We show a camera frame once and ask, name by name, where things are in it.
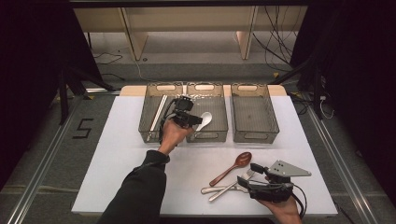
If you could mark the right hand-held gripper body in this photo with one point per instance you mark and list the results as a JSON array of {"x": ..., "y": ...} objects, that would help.
[{"x": 274, "y": 191}]

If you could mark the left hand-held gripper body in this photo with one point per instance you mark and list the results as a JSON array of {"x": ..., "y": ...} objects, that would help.
[{"x": 182, "y": 110}]

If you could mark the white ceramic spoon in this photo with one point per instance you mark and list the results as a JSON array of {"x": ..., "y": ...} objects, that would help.
[{"x": 206, "y": 117}]

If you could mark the silver fork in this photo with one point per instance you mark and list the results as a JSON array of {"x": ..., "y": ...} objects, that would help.
[{"x": 227, "y": 187}]

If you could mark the brown wooden spoon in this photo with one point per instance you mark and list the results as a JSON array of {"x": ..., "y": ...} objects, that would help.
[{"x": 243, "y": 159}]

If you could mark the white chopstick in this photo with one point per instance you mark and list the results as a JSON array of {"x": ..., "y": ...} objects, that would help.
[{"x": 158, "y": 113}]

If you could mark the clear grey plastic bin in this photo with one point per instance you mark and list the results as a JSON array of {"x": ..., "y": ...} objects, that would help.
[
  {"x": 216, "y": 109},
  {"x": 253, "y": 116},
  {"x": 146, "y": 124}
]

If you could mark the person's right hand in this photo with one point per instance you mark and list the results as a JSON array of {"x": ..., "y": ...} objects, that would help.
[{"x": 285, "y": 213}]

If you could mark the person's left hand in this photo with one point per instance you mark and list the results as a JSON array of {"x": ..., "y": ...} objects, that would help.
[{"x": 172, "y": 137}]

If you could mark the white table sheet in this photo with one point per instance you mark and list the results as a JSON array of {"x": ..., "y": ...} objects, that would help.
[{"x": 124, "y": 155}]

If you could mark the beige wooden bench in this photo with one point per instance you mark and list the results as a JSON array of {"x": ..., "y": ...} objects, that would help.
[{"x": 186, "y": 18}]

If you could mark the black metal stand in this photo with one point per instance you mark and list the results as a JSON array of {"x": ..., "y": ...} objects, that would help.
[
  {"x": 63, "y": 99},
  {"x": 316, "y": 87}
]

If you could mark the black curtain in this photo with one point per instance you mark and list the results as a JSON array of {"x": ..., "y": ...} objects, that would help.
[
  {"x": 358, "y": 77},
  {"x": 31, "y": 62}
]

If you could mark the metal floor rail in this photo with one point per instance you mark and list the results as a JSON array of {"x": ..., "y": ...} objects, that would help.
[
  {"x": 40, "y": 174},
  {"x": 342, "y": 161}
]

